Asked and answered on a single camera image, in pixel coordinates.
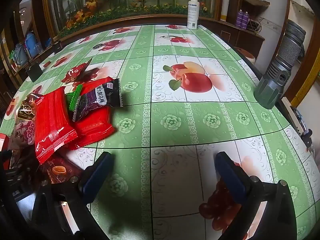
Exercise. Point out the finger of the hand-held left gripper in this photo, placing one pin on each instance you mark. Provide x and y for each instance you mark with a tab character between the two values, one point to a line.
12	173

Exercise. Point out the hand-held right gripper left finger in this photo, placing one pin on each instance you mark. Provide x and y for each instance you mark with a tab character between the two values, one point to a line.
97	175

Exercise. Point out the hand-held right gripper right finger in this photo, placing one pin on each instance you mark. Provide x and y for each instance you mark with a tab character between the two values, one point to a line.
230	177

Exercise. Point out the small green snack packet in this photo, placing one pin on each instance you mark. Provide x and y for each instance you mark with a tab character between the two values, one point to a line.
73	100

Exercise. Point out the red star-print snack packet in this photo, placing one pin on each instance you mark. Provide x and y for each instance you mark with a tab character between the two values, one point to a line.
76	72

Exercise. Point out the red box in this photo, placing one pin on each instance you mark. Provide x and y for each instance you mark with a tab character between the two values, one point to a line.
2	140

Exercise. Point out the pink bear-print snack packet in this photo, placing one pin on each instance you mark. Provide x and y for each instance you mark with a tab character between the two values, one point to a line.
21	136

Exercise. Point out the wide red snack packet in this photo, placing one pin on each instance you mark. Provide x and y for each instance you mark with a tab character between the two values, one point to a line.
93	127

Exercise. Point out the long plain red snack packet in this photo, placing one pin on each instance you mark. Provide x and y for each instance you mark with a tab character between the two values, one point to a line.
51	125

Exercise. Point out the green fruit-print tablecloth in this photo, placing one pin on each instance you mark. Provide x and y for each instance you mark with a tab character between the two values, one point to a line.
200	120

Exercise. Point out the brown snack packet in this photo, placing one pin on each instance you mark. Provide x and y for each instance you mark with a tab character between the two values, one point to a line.
25	108

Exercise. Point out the dark purple snack packet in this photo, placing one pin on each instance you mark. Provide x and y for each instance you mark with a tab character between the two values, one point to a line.
100	97

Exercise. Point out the black table clip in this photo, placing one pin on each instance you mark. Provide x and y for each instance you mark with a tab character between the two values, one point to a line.
35	71
56	46

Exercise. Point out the wooden side cabinet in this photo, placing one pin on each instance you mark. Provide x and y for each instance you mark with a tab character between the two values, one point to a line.
15	62

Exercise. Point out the red stool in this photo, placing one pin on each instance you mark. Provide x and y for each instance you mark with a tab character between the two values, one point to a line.
247	55

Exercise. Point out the large grey flashlight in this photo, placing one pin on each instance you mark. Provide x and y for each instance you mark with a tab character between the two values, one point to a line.
282	65

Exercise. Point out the blue and green bags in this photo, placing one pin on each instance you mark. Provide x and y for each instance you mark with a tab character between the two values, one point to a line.
31	42

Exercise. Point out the wooden shelf unit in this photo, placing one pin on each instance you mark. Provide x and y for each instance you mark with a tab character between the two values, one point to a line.
246	33

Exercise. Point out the purple spray can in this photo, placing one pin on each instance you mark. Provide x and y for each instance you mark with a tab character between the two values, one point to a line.
246	20
239	18

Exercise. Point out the white spray bottle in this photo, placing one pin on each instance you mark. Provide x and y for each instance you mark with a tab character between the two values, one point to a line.
192	11

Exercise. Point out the woven basket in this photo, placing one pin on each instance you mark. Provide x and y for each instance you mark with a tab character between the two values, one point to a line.
255	2

